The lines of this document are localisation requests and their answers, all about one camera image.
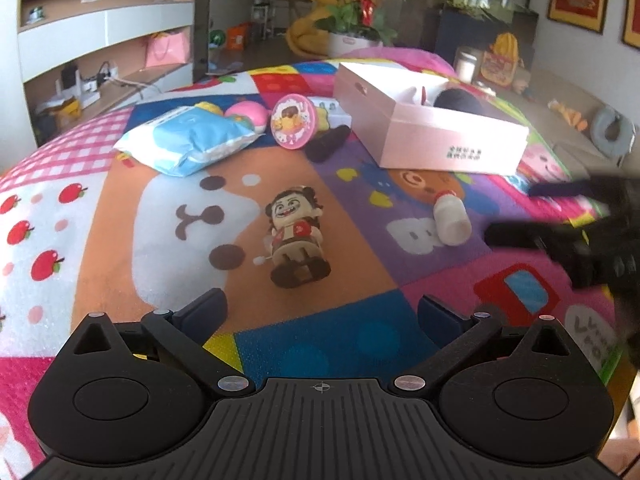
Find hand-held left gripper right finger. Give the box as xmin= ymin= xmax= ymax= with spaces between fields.
xmin=392 ymin=294 xmax=586 ymax=392

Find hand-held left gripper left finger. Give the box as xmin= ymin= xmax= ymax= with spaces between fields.
xmin=59 ymin=287 xmax=253 ymax=395

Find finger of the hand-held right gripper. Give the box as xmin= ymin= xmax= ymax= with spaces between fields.
xmin=485 ymin=221 xmax=591 ymax=262
xmin=527 ymin=177 xmax=608 ymax=202

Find small white bottle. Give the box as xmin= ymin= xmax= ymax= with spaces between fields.
xmin=432 ymin=190 xmax=472 ymax=247

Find pink cardboard box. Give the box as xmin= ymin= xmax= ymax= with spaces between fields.
xmin=333 ymin=61 xmax=530 ymax=177

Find pink pig toy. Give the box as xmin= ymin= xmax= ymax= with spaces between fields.
xmin=195 ymin=101 xmax=268 ymax=137

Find grey neck pillow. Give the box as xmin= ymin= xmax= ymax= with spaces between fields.
xmin=591 ymin=105 xmax=637 ymax=156

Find orange toy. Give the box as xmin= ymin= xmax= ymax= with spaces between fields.
xmin=547 ymin=100 xmax=588 ymax=131

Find beige sofa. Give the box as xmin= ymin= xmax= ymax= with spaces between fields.
xmin=500 ymin=67 xmax=640 ymax=181

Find colourful printed blanket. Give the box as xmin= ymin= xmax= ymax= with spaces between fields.
xmin=0 ymin=47 xmax=640 ymax=480

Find wind-up figure toy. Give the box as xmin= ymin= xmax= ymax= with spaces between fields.
xmin=252 ymin=186 xmax=332 ymax=289

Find yellow printed bag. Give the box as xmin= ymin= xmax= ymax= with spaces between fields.
xmin=481 ymin=32 xmax=523 ymax=86

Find white jar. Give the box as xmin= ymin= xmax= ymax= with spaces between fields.
xmin=456 ymin=47 xmax=483 ymax=81

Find blue white wipes packet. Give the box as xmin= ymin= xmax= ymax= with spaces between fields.
xmin=114 ymin=106 xmax=258 ymax=177

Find dark blue cabinet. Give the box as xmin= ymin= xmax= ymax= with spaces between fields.
xmin=425 ymin=5 xmax=538 ymax=68

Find dark brown oblong object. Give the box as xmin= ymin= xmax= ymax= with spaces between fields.
xmin=305 ymin=126 xmax=351 ymax=162

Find round pink tin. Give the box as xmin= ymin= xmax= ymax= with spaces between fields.
xmin=271 ymin=93 xmax=318 ymax=152

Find yellow toy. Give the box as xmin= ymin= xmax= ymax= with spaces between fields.
xmin=52 ymin=97 xmax=82 ymax=128

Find white power strip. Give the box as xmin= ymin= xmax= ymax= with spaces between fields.
xmin=75 ymin=72 xmax=121 ymax=95

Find pink gift bag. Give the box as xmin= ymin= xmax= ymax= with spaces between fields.
xmin=145 ymin=30 xmax=192 ymax=68

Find pink potted flowers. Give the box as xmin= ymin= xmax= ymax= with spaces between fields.
xmin=307 ymin=0 xmax=406 ymax=58

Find orange box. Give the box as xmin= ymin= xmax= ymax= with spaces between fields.
xmin=227 ymin=22 xmax=253 ymax=51

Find yellow plush cushion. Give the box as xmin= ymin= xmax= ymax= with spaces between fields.
xmin=285 ymin=0 xmax=333 ymax=56

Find wooden white television cabinet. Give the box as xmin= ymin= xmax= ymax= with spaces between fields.
xmin=17 ymin=0 xmax=196 ymax=151

